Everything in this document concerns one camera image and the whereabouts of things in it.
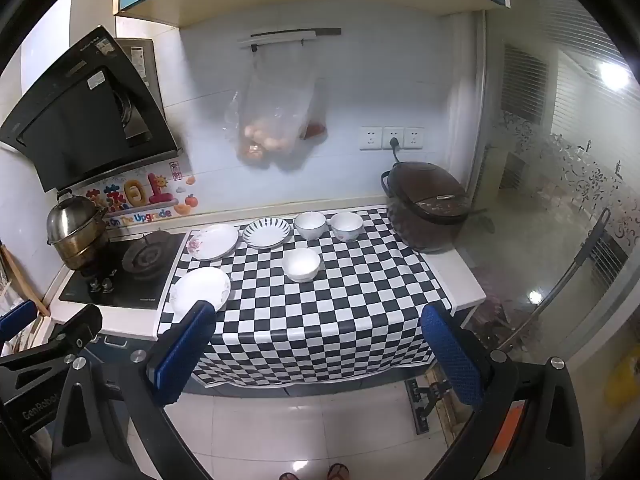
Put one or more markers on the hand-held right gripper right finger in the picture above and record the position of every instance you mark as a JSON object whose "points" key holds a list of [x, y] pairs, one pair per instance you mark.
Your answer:
{"points": [[452, 360]]}

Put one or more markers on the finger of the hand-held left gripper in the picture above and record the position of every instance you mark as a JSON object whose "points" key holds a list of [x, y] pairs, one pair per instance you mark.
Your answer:
{"points": [[15, 320], [75, 327]]}

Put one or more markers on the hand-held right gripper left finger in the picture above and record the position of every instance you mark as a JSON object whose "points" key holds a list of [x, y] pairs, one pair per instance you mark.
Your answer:
{"points": [[182, 360]]}

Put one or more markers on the red rimmed cup bottom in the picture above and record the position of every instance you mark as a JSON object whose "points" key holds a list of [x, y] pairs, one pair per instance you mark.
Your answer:
{"points": [[197, 287]]}

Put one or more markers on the pink floral plate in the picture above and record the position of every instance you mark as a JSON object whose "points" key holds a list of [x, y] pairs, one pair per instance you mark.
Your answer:
{"points": [[215, 240]]}

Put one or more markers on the striped plate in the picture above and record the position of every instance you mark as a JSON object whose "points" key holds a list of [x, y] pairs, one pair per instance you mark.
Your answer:
{"points": [[266, 232]]}

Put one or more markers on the plain white bowl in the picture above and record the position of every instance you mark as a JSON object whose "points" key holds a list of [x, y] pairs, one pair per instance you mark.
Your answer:
{"points": [[301, 262]]}

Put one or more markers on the white plate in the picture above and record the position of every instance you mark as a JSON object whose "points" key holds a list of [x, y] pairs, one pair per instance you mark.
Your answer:
{"points": [[346, 224]]}

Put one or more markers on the dark rimmed white bowl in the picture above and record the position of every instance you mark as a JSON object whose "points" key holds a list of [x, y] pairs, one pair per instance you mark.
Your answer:
{"points": [[310, 222]]}

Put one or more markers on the wooden board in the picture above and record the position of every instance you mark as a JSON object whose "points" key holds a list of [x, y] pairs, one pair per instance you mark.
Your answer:
{"points": [[25, 285]]}

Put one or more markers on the black gas stove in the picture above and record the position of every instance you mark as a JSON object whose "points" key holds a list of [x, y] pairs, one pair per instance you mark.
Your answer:
{"points": [[145, 260]]}

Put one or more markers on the steel steamer pot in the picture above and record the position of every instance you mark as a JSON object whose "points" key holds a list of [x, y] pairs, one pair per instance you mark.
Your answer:
{"points": [[75, 230]]}

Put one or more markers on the black white checkered cloth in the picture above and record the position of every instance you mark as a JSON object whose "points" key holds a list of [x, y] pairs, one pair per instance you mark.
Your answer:
{"points": [[325, 320]]}

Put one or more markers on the orange objects at edge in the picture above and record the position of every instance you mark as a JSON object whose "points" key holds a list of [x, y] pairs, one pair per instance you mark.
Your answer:
{"points": [[135, 200]]}

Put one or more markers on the dark brown rice cooker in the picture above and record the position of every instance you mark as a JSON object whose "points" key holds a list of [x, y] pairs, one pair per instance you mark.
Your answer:
{"points": [[425, 210]]}

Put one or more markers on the person's left foot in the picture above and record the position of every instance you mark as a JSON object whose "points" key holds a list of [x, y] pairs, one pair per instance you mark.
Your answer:
{"points": [[289, 476]]}

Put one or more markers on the person's foot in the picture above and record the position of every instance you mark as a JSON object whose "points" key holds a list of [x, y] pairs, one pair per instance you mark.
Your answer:
{"points": [[337, 472], [289, 476]]}

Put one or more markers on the person's right foot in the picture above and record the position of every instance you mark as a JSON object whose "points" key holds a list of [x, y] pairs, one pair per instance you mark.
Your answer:
{"points": [[337, 472]]}

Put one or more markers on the yellow container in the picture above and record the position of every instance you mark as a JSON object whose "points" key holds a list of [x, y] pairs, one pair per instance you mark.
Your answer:
{"points": [[620, 382]]}

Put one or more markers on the patterned glass sliding door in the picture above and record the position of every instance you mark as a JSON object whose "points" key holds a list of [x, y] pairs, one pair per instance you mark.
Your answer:
{"points": [[550, 185]]}

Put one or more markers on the black range hood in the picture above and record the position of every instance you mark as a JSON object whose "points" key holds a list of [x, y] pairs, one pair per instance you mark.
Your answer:
{"points": [[75, 110]]}

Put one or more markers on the black power plug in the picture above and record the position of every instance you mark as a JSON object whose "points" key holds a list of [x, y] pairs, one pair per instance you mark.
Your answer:
{"points": [[393, 146]]}

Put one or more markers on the large clear plastic bag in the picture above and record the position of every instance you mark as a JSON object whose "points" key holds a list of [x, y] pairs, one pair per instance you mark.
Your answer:
{"points": [[265, 130]]}

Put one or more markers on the small clear plastic bag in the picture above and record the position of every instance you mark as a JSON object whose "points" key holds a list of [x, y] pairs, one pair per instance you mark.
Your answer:
{"points": [[315, 127]]}

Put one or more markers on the white wall socket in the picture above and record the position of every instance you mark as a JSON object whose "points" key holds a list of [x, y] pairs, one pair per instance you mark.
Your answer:
{"points": [[370, 138], [392, 132], [414, 137]]}

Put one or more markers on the wall hook rail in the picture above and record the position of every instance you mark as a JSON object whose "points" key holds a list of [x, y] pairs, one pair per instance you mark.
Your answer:
{"points": [[290, 36]]}

